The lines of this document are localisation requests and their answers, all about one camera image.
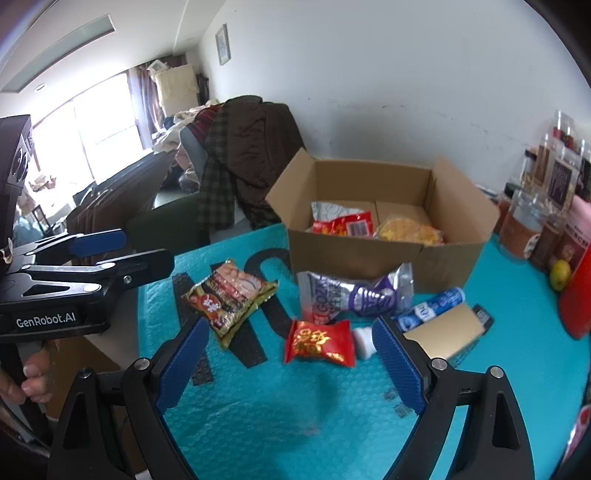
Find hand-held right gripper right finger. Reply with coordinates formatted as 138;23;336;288
372;315;534;480

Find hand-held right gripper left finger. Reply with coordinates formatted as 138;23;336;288
48;316;211;480

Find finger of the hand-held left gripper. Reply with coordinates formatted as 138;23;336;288
28;249;175;298
14;229;129;266

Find peanut snack packet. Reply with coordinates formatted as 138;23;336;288
406;302;494;365

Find blue candy tube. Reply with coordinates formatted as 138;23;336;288
392;286;465;333

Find small red snack packet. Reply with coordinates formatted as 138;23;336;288
284;319;357;368

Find brown yellow nut packet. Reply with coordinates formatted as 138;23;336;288
181;259;279;349

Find silver purple snack packet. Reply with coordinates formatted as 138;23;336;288
297;263;414;326

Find brown cardboard box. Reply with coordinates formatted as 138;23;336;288
265;148;502;294

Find clear waffle packet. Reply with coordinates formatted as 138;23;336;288
374;215;446;245

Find large red snack packet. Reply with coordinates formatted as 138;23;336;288
313;211;376;237

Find white illustrated snack packet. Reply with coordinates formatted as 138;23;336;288
310;202;365;222

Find person's left hand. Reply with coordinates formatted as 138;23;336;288
0;353;54;407

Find small white container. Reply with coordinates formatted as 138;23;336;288
352;327;378;361

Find dark green sofa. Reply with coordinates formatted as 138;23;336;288
127;191;208;252

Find stack of flat cardboard sheets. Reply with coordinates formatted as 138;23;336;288
65;150;176;236

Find green plaid scarf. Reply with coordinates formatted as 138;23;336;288
198;106;238;229

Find bright window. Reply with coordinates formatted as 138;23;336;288
30;71;144;185

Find teal bubble mailer mat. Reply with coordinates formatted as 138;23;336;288
136;222;591;480

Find brown curtain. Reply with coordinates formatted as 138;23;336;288
127;62;162;148

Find pile of clothes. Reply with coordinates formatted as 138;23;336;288
152;99;222;153

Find brown quilted jacket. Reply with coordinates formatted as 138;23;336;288
203;96;305;229

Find cream foam board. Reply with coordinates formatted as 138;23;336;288
154;64;197;116

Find wide jar brown contents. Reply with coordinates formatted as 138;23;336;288
501;189;548;261

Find green lime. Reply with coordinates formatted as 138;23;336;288
549;259;573;292

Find red canister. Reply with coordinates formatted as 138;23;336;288
558;263;591;340

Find pink canister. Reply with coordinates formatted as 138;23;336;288
554;194;591;278

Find small clear nut jar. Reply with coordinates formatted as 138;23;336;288
523;148;541;185

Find clear jar black label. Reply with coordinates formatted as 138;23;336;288
547;148;587;208

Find clear jar brown label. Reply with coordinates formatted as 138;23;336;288
536;134;561;185

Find clear jar dark label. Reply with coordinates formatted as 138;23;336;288
577;138;591;199

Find clear jar red label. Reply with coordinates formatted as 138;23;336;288
551;111;575;148

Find small framed wall picture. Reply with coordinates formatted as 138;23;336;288
215;24;230;66

